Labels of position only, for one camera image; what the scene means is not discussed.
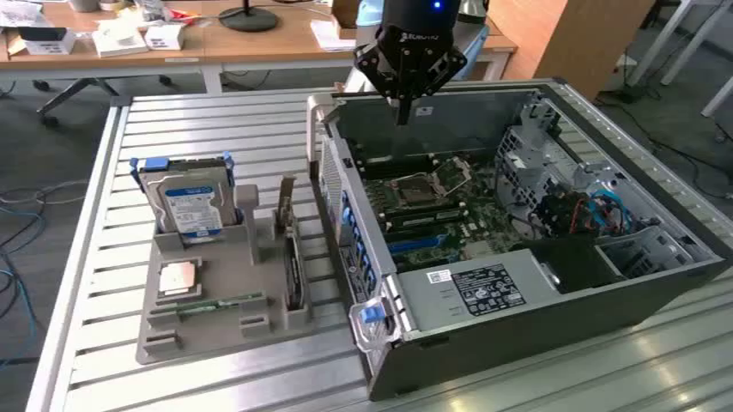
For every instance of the white cardboard box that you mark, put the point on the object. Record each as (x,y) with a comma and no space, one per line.
(121,40)

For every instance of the metal socket cover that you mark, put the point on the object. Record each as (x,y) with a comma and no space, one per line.
(453,173)

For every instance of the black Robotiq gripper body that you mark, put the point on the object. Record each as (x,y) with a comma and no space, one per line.
(418,26)

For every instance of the tape roll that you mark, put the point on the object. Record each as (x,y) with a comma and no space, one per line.
(111,5)

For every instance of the grey parts rack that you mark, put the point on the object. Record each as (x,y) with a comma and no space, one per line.
(224,274)

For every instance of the white paper stack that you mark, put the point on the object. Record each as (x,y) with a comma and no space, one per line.
(333,36)

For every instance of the black office chair base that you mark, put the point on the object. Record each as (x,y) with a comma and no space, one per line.
(75,90)

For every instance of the white labelled box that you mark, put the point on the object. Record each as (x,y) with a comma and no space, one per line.
(165,38)

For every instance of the wooden cabinet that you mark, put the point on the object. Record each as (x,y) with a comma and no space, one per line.
(584,38)

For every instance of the green Dell motherboard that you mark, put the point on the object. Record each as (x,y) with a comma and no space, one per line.
(493,223)

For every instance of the silver CPU chip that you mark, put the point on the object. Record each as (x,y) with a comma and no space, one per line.
(178,279)

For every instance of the grey power supply unit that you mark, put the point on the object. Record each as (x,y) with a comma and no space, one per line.
(436,300)

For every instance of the blue expansion slot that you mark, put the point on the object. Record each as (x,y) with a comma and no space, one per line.
(421,244)

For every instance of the small grey disk bay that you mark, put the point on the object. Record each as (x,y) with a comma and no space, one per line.
(647,253)

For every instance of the brown cardboard piece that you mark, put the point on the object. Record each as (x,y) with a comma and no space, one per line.
(14,47)

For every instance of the green RAM stick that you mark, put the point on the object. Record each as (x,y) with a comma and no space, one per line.
(206,304)

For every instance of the green graphics card black fan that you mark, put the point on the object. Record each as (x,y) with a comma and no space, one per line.
(296,266)

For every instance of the wooden office desk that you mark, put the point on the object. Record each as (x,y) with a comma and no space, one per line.
(276,43)
(191,38)

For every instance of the white table frame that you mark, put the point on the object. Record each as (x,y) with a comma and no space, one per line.
(719,98)

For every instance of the CPU socket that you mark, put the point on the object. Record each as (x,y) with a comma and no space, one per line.
(417,191)

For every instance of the black open PC case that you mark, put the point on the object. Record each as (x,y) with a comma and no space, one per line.
(516,343)

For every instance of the black and white box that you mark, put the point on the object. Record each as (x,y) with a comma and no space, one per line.
(49,45)

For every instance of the blue case release latch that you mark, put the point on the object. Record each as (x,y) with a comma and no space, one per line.
(372,313)

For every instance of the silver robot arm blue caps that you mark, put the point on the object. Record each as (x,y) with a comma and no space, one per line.
(366,17)

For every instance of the black round lamp base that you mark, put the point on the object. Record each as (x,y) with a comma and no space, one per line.
(246,21)

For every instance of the silver perforated disk bay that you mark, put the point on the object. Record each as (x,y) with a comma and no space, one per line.
(527,171)

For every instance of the printed paper sheets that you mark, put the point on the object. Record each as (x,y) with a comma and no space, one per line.
(21,17)

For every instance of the hard disk blue caddy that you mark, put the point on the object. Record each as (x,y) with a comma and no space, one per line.
(189,201)

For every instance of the grey cup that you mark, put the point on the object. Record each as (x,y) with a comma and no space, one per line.
(83,5)

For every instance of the black RAM slot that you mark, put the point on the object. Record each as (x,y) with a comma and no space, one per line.
(392,158)
(429,227)
(426,222)
(421,211)
(424,216)

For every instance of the silver finned heatsink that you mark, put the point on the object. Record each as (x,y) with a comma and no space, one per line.
(483,249)

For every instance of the white case wall sticker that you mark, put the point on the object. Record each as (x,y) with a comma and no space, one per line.
(424,111)

